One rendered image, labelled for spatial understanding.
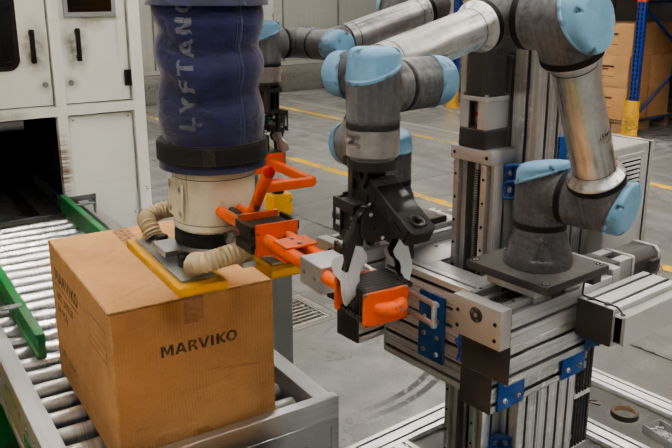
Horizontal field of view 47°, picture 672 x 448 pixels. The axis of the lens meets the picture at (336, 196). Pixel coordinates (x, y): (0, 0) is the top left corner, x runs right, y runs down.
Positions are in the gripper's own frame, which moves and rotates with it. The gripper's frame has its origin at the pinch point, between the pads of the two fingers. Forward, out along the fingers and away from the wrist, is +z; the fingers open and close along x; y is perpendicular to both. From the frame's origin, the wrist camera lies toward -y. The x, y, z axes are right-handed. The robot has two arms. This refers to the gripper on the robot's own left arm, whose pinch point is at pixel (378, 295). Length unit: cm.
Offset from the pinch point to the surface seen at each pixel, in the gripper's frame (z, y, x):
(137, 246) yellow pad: 11, 71, 16
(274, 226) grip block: -2.2, 31.3, 1.6
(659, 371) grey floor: 120, 109, -219
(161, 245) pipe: 8, 61, 13
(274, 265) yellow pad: 11.1, 46.2, -5.2
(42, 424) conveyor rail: 61, 95, 36
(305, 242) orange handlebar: -1.3, 23.1, -0.2
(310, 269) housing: -0.2, 13.8, 3.8
